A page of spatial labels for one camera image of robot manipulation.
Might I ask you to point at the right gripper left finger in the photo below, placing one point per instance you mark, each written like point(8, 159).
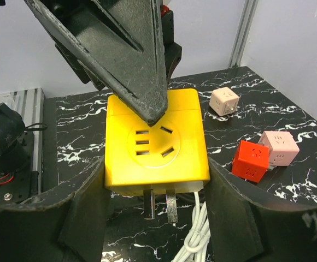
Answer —
point(65, 223)

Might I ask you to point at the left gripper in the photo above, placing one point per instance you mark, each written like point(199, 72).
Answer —
point(120, 45)

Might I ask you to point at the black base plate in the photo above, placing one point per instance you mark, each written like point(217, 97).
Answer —
point(18, 179)

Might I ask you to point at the beige cube socket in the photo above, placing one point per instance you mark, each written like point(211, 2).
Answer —
point(224, 101)

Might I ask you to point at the pink cube socket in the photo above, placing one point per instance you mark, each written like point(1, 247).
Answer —
point(282, 148)

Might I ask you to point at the red cube socket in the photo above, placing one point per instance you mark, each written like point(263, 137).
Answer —
point(250, 161)

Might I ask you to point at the yellow cube socket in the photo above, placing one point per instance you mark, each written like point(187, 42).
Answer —
point(168, 158)

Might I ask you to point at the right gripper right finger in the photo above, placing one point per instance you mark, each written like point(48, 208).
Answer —
point(249, 224)

